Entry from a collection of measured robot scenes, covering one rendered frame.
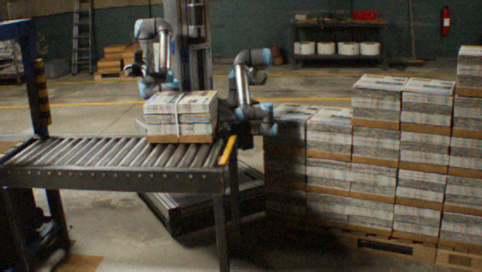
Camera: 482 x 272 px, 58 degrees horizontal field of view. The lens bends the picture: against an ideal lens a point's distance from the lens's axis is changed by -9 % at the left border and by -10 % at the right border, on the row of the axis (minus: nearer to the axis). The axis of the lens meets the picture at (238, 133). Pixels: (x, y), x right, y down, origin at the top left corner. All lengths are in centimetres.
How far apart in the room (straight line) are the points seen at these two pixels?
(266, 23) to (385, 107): 691
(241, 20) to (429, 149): 716
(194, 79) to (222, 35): 630
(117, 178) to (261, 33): 735
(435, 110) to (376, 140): 40
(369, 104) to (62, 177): 173
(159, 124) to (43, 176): 71
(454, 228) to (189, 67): 202
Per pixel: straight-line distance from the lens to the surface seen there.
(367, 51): 895
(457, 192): 283
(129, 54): 899
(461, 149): 274
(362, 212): 298
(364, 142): 282
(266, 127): 279
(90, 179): 250
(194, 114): 261
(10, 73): 1007
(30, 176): 267
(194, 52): 328
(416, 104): 269
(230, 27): 955
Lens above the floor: 167
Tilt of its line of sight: 18 degrees down
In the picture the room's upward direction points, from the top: 3 degrees counter-clockwise
